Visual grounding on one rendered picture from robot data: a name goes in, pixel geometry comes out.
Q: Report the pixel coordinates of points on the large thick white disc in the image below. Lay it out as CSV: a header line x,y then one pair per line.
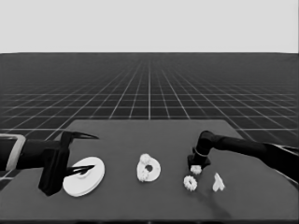
x,y
93,182

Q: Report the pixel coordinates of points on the small white T-shaped piece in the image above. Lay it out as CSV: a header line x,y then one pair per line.
x,y
218,183

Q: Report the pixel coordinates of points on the white round carrier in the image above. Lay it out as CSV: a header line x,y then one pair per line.
x,y
156,174

